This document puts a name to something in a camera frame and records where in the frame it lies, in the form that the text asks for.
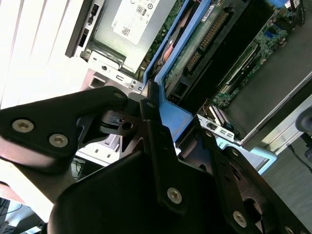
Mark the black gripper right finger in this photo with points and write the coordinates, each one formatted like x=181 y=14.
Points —
x=225 y=175

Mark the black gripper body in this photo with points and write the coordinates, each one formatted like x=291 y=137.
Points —
x=109 y=207

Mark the hard disk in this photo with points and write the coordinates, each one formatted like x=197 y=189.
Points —
x=178 y=117

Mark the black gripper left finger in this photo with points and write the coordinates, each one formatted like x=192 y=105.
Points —
x=36 y=141

